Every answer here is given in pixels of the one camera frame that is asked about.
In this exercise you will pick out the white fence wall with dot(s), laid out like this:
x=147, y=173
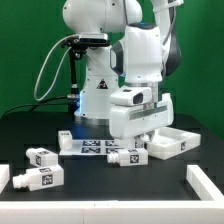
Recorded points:
x=202, y=185
x=4, y=176
x=148, y=212

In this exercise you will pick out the white square tabletop tray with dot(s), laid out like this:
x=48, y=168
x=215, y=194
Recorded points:
x=169, y=142

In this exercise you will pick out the black camera stand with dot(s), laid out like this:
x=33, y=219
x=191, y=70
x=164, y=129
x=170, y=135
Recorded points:
x=77, y=47

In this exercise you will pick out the white front fence wall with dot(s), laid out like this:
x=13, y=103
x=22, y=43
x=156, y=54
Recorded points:
x=148, y=212

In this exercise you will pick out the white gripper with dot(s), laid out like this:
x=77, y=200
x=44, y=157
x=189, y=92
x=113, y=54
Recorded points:
x=128, y=122

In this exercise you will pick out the white marker base plate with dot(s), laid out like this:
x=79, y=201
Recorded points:
x=88, y=147

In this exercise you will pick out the white right fence wall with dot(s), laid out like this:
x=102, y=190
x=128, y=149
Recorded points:
x=202, y=185

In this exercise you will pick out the white left fence wall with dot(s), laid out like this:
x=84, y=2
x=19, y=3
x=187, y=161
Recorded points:
x=4, y=176

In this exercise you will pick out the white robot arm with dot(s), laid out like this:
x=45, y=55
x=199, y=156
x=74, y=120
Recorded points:
x=127, y=59

